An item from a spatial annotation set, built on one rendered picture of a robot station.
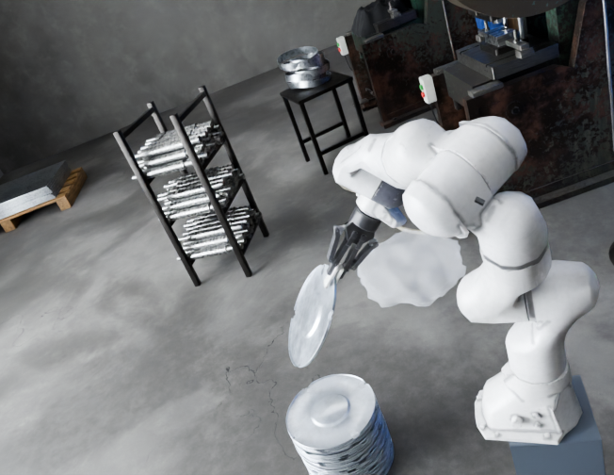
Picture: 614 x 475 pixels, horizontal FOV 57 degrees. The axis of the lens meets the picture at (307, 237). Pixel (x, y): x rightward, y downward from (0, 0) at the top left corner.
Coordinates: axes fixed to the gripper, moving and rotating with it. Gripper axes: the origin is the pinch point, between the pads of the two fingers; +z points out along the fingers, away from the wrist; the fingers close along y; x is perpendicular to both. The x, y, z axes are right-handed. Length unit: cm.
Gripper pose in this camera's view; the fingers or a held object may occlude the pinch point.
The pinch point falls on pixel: (333, 275)
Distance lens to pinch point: 149.7
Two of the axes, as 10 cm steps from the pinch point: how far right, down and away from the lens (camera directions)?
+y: -8.9, -3.2, -3.1
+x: 1.3, 4.8, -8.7
